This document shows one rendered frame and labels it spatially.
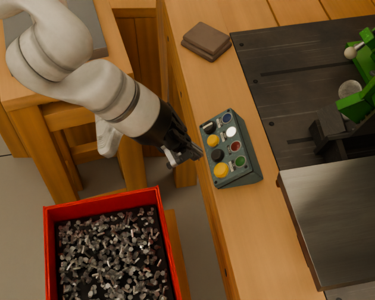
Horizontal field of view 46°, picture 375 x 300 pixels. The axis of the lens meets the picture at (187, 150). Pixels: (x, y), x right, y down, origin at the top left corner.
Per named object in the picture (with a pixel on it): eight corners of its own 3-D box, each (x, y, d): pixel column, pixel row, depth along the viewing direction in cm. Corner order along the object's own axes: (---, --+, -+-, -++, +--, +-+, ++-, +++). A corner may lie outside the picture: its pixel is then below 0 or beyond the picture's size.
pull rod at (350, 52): (345, 62, 100) (353, 42, 95) (340, 54, 101) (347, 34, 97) (368, 59, 100) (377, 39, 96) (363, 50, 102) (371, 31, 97)
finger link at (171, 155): (153, 146, 68) (158, 141, 70) (169, 171, 68) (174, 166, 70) (165, 138, 67) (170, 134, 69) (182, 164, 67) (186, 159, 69)
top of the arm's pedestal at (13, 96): (5, 112, 107) (0, 101, 104) (-3, 29, 125) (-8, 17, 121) (135, 83, 113) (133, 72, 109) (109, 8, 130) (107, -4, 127)
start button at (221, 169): (217, 180, 83) (214, 178, 82) (214, 168, 85) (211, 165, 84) (230, 174, 82) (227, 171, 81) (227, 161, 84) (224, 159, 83)
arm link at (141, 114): (101, 115, 71) (72, 97, 67) (155, 80, 67) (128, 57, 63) (105, 161, 66) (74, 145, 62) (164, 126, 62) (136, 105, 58)
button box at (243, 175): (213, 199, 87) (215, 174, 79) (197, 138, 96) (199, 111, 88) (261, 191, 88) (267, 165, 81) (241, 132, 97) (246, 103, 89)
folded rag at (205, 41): (232, 46, 107) (233, 37, 105) (212, 64, 104) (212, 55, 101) (200, 28, 111) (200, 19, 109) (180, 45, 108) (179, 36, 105)
